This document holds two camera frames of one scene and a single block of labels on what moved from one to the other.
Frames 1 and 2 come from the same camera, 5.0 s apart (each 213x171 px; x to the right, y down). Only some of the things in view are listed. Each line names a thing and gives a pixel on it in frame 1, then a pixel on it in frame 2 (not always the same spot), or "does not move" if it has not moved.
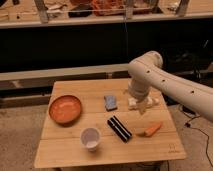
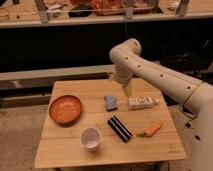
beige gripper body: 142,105 → 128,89
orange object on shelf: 108,7 does not move
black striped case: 118,127 does not move
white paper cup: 90,137 does not move
